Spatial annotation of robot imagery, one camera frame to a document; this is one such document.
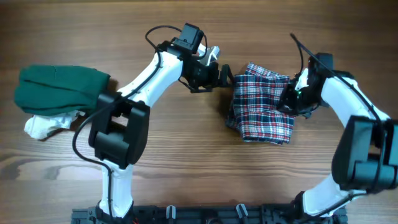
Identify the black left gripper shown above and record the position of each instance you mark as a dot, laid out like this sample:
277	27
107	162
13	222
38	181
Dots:
209	82

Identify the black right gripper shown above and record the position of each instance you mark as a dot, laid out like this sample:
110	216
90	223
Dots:
285	104

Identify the plaid shirt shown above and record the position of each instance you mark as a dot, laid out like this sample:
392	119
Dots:
253	110

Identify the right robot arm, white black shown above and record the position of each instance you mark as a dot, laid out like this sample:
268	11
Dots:
365	160

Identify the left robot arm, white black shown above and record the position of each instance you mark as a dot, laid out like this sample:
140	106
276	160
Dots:
119	134

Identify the folded dark green garment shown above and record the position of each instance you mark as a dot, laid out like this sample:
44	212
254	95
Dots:
48	90

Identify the crumpled white cloth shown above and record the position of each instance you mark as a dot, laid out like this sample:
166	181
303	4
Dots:
40	127

